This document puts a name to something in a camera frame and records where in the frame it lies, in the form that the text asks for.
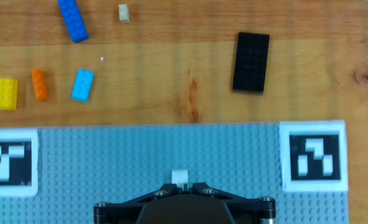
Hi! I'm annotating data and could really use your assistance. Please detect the grey Lego baseplate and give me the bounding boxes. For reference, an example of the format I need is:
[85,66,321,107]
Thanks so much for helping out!
[0,121,349,224]

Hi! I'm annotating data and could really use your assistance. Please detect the tiny beige Lego block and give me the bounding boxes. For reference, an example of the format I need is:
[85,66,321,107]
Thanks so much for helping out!
[118,3,131,24]

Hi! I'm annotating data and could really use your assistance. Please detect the white small Lego block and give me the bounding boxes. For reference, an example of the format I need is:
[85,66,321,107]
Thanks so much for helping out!
[170,169,190,190]

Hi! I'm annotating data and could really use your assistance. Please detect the long blue Lego brick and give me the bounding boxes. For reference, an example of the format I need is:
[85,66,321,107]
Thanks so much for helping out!
[57,0,90,44]

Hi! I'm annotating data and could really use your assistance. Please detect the yellow Lego block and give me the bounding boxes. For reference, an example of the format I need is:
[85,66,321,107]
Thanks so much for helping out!
[0,77,19,111]

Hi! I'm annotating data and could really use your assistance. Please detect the orange Lego block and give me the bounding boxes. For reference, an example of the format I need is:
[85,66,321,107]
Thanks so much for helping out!
[30,68,49,102]

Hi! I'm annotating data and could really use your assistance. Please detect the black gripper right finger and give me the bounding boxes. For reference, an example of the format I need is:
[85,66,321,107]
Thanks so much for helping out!
[185,182,277,224]

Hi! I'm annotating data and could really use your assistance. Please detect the black white fiducial marker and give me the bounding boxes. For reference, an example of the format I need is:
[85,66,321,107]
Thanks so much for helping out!
[278,120,349,192]
[0,129,39,198]

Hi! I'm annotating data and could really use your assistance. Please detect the black Lego plate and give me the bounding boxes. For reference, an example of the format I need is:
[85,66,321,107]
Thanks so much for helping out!
[232,32,270,94]

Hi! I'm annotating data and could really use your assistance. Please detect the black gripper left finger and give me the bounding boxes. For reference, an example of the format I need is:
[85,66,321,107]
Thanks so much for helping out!
[93,183,183,224]

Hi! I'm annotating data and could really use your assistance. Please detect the light blue Lego block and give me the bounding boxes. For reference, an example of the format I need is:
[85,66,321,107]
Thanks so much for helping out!
[71,68,95,103]

